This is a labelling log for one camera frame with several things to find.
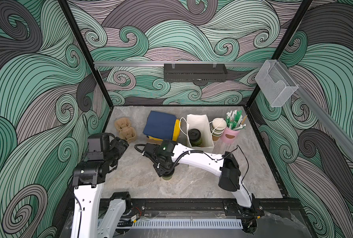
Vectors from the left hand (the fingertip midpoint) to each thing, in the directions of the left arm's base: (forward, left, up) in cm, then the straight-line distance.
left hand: (124, 143), depth 67 cm
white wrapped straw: (+26, -59, -7) cm, 65 cm away
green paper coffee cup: (+12, -38, -19) cm, 45 cm away
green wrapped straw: (+26, -62, -8) cm, 68 cm away
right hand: (-6, -19, -16) cm, 25 cm away
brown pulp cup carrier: (+22, +9, -22) cm, 32 cm away
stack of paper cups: (+20, -50, -12) cm, 55 cm away
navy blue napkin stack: (+27, -13, -21) cm, 37 cm away
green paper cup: (-8, -19, -25) cm, 33 cm away
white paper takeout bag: (+18, -39, -6) cm, 43 cm away
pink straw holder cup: (+17, -59, -18) cm, 64 cm away
